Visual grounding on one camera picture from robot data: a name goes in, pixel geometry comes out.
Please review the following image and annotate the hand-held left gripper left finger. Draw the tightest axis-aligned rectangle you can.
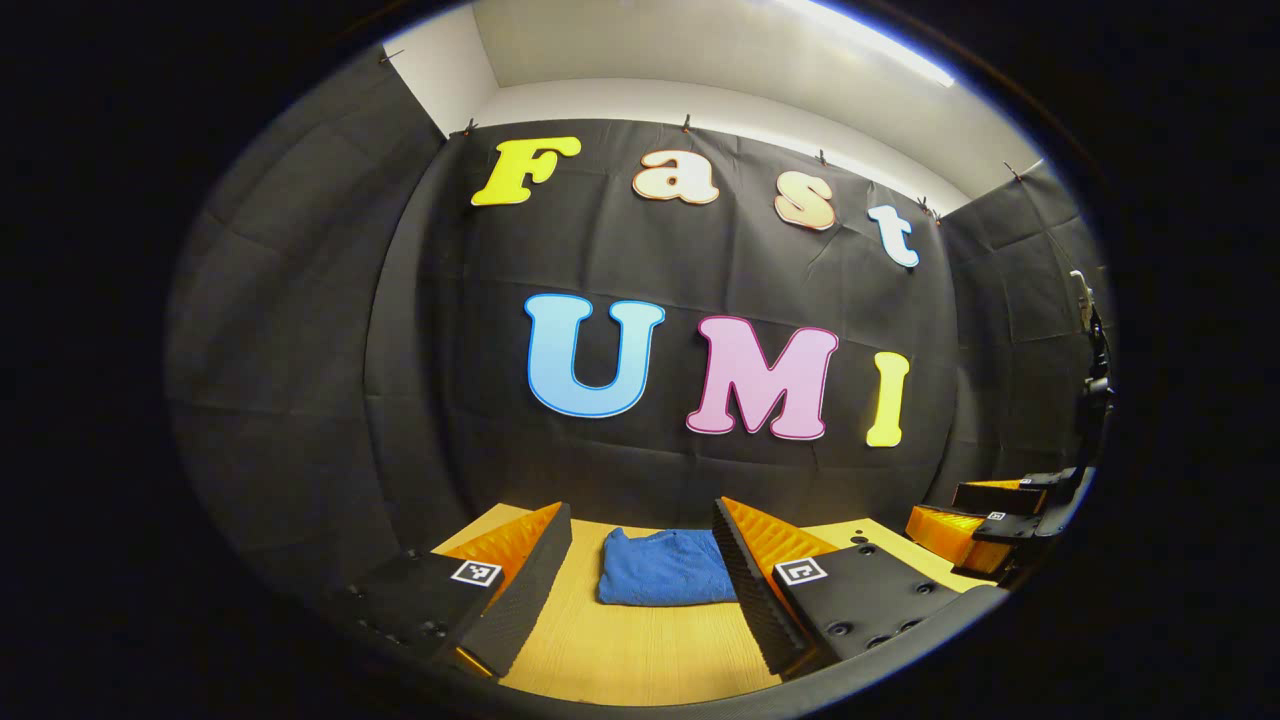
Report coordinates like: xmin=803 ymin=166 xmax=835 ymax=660
xmin=343 ymin=500 xmax=574 ymax=681

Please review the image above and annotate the blue button shirt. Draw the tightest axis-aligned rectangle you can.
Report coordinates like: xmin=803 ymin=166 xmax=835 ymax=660
xmin=597 ymin=527 xmax=741 ymax=608

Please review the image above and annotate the black backdrop cloth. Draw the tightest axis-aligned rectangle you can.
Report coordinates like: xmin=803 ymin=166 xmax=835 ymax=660
xmin=165 ymin=45 xmax=1116 ymax=601

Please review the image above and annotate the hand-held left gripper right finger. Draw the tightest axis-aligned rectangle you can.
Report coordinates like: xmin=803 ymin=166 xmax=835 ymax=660
xmin=711 ymin=495 xmax=1009 ymax=679

